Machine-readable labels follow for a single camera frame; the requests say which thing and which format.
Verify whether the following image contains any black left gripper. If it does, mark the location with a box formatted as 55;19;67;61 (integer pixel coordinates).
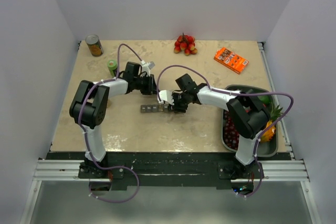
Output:
133;74;159;95

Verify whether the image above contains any grey weekly pill organizer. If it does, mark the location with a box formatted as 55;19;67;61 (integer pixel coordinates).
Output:
140;104;173;113

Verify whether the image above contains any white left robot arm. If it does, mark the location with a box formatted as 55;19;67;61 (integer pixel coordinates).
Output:
69;61;156;178

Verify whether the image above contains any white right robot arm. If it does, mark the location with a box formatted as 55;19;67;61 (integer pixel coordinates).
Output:
167;74;270;178

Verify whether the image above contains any green cylindrical container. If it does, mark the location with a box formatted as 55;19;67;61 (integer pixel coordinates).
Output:
107;60;118;77

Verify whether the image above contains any bunch of red lychee fruits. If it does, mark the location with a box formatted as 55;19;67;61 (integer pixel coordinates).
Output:
174;33;198;56

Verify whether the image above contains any dark red grape bunch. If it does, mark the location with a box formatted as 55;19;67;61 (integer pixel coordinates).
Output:
223;110;239;150

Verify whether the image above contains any orange cardboard box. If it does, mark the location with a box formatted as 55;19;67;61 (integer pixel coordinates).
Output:
214;47;249;74

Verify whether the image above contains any tin can with dark label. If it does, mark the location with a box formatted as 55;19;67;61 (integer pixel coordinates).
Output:
85;34;103;57

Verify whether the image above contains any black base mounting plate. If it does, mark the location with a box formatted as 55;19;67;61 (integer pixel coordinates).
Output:
47;152;265;191

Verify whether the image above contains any green avocado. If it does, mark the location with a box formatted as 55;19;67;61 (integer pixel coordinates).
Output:
258;95;271;105

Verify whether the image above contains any pineapple toy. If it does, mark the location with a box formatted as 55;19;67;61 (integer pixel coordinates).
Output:
258;104;287;143

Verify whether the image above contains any grey fruit tray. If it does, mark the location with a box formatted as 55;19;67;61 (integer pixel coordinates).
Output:
221;84;278;157

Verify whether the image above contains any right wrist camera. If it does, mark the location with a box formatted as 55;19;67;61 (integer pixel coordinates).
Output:
157;90;174;105

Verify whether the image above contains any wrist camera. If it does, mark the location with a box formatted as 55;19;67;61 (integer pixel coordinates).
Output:
141;60;155;76
157;90;174;105

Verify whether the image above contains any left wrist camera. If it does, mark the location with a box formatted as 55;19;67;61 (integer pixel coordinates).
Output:
141;60;155;76

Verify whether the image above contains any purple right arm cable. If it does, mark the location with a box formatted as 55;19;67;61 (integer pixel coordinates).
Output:
156;65;295;198

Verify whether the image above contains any aluminium frame rail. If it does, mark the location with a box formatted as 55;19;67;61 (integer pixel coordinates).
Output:
258;41;312;183

